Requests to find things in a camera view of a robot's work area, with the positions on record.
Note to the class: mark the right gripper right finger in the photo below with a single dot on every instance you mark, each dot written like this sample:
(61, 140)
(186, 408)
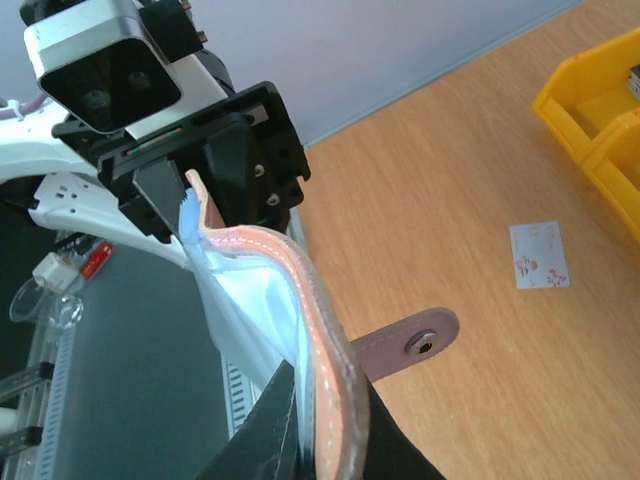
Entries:
(390, 455)

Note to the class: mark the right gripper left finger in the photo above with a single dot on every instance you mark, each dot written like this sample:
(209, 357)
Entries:
(266, 445)

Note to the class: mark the small red box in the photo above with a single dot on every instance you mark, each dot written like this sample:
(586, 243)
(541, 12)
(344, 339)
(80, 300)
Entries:
(96, 260)

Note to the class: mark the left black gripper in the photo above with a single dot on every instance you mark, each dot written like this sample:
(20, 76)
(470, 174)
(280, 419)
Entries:
(245, 149)

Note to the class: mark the clear plastic cup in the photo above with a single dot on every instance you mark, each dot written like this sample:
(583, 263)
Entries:
(37, 304)

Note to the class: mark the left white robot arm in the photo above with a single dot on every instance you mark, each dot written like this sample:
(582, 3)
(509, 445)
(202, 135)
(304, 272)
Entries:
(64, 176)

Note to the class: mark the yellow bin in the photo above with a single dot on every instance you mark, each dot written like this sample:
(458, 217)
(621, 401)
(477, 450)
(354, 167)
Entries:
(587, 98)
(612, 166)

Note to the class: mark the small white cube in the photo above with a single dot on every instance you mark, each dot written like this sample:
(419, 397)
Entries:
(54, 273)

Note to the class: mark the grey slotted cable duct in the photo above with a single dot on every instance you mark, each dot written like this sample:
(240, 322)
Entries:
(55, 407)

